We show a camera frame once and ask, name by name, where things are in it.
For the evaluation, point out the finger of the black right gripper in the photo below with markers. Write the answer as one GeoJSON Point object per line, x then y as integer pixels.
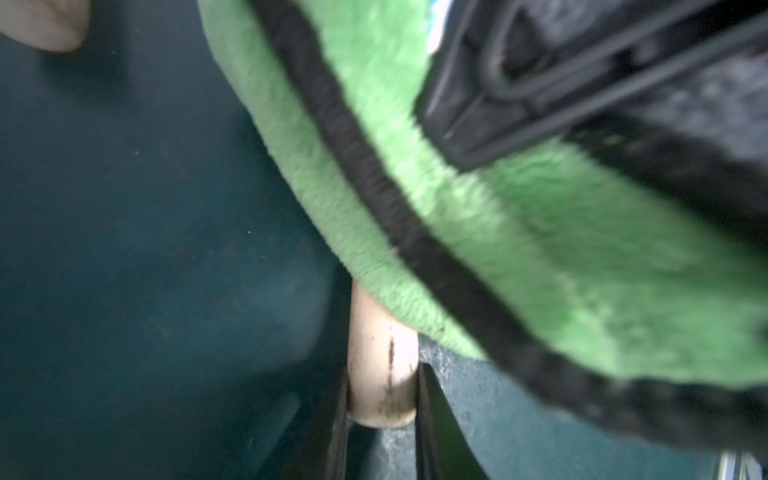
{"type": "Point", "coordinates": [496, 86]}

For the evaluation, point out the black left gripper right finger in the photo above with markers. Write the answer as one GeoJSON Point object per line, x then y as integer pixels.
{"type": "Point", "coordinates": [442, 452]}

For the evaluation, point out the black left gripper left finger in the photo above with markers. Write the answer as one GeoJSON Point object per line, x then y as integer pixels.
{"type": "Point", "coordinates": [322, 454]}

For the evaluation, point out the small sickle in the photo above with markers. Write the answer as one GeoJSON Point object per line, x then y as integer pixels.
{"type": "Point", "coordinates": [382, 363]}
{"type": "Point", "coordinates": [58, 26]}

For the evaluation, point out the green and black rag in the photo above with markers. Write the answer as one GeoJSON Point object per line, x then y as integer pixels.
{"type": "Point", "coordinates": [616, 271]}

